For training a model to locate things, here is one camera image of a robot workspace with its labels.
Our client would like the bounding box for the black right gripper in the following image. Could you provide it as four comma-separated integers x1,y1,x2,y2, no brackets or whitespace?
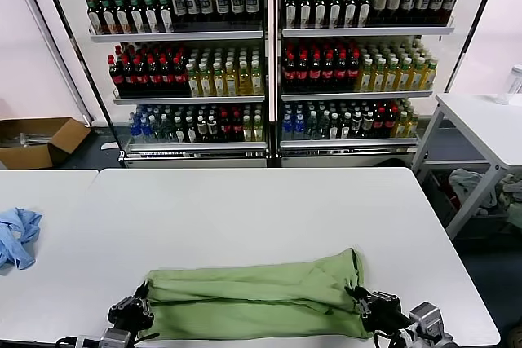
344,286,403,331

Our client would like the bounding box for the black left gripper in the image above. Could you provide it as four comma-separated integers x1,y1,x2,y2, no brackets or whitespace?
108,281,155,331

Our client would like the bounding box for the light green t-shirt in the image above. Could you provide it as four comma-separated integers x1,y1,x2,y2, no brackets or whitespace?
145,246,374,341

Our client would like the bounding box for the crumpled blue cloth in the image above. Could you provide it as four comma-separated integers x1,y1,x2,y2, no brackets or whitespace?
0,207,43,271

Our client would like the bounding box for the dark laundry crate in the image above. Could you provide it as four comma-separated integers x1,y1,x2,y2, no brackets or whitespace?
426,171,515,240

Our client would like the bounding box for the grey cloth pile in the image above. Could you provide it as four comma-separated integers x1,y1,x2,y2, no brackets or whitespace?
448,168,498,218

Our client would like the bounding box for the blue label water bottle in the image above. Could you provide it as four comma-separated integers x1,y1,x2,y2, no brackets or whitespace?
139,117,153,144
294,113,307,141
127,112,143,144
281,113,294,141

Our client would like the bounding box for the clear green water bottle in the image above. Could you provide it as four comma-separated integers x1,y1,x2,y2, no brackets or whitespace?
151,115,164,144
317,110,330,140
306,110,319,140
161,114,175,144

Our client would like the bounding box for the open cardboard box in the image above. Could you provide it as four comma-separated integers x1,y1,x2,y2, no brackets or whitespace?
0,117,91,170

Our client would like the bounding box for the red cap cola bottle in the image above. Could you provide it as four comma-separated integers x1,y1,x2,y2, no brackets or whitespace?
135,55,151,95
295,51,311,93
148,55,164,95
374,107,387,139
334,51,349,92
122,55,139,95
230,111,244,143
321,51,336,93
308,51,323,93
107,54,126,96
219,111,232,143
283,51,298,93
173,54,188,94
161,54,176,95
347,51,361,92
385,106,397,139

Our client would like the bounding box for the pale green cloth pile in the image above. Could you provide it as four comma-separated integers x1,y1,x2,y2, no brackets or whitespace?
495,173,522,230

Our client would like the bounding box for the metal rods bundle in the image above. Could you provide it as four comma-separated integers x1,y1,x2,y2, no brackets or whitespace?
7,131,52,149

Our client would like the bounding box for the white side table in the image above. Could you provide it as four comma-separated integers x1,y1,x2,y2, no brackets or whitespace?
411,92,522,240

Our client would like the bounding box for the grey beverage display shelf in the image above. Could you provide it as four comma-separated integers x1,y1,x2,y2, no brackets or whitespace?
273,0,458,169
60,0,273,170

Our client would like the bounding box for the clear plastic jar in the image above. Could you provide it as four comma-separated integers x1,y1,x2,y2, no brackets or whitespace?
495,64,522,105

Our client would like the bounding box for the dark tea bottle beige label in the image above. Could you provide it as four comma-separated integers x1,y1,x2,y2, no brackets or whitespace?
373,0,389,26
387,0,404,26

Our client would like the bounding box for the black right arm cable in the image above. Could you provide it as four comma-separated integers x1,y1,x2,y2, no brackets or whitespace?
373,329,409,348

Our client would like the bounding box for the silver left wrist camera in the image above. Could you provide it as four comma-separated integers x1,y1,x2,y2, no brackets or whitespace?
97,325,131,348

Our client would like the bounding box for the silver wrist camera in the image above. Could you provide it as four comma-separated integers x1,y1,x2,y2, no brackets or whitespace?
97,325,131,348
407,302,448,339

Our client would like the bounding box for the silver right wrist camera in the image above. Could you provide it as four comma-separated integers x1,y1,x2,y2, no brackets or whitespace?
407,302,448,339

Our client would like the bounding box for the black left camera cable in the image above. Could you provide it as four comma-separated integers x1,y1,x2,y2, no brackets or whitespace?
55,335,101,348

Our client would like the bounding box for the black slanted frame strip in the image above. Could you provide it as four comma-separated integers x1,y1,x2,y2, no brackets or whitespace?
442,0,507,95
36,0,126,161

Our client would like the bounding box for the grey slanted wall strip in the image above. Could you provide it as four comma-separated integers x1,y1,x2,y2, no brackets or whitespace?
7,0,94,126

